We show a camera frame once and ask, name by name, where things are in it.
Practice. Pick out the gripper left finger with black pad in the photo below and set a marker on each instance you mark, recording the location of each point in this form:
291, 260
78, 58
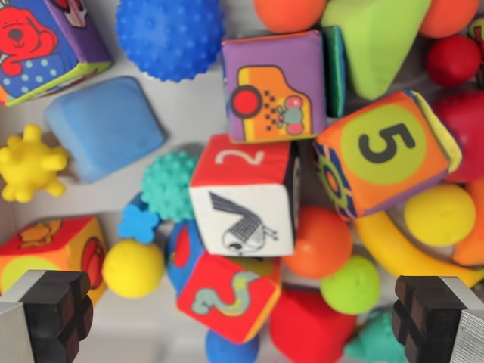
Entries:
45, 321

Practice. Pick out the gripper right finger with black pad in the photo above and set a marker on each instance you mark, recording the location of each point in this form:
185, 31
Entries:
435, 321

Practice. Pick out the teal rubber toy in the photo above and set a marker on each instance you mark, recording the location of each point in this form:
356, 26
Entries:
374, 340

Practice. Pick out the orange fabric cube ball print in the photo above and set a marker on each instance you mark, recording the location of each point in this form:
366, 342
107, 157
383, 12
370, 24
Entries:
41, 242

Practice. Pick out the green smooth ball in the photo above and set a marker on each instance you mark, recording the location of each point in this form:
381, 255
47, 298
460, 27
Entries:
349, 285

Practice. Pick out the yellow smooth ball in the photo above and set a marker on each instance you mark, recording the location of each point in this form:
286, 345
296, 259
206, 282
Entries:
132, 268
438, 215

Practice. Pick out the plain red fabric block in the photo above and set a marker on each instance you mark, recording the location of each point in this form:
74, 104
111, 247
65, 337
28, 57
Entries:
306, 329

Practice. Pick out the blue foam flower block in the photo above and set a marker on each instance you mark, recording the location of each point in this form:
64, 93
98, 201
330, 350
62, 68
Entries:
136, 225

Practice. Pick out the yellow knobbed rubber ball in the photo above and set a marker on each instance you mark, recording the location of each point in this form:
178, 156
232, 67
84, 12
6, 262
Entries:
30, 166

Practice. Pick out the orange fabric cube number five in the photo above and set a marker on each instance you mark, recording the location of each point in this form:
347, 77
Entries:
382, 151

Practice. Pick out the red fabric cube snake print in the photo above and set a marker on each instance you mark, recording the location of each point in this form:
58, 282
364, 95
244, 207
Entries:
227, 298

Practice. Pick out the teal bumpy rubber ball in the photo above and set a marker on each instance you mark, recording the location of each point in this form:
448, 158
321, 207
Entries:
170, 185

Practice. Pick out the blue smooth ball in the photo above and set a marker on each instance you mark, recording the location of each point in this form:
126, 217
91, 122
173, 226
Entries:
230, 349

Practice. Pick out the large dark red ball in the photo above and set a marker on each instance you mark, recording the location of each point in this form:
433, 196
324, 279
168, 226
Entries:
469, 128

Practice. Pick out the plain blue fabric cube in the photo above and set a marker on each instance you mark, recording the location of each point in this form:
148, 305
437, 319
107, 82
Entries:
106, 128

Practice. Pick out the white fabric cube bird print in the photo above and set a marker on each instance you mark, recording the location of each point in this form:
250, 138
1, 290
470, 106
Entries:
242, 219

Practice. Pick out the small red ball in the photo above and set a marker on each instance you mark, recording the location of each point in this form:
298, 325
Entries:
453, 60

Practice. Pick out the dark green fabric block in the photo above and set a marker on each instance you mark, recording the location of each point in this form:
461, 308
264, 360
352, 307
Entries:
336, 75

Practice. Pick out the purple fabric cube mouse print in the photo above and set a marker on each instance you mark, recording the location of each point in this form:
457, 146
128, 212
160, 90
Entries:
272, 98

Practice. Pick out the fabric cube with red dog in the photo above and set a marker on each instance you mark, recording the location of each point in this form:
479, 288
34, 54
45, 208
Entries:
22, 45

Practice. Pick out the light green fabric wedge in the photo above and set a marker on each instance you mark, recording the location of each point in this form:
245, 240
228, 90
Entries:
374, 41

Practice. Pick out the multicolour patterned toy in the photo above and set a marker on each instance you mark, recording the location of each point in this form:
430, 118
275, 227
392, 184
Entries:
477, 30

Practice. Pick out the blue bumpy rubber ball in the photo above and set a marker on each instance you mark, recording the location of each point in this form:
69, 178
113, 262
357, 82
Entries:
170, 34

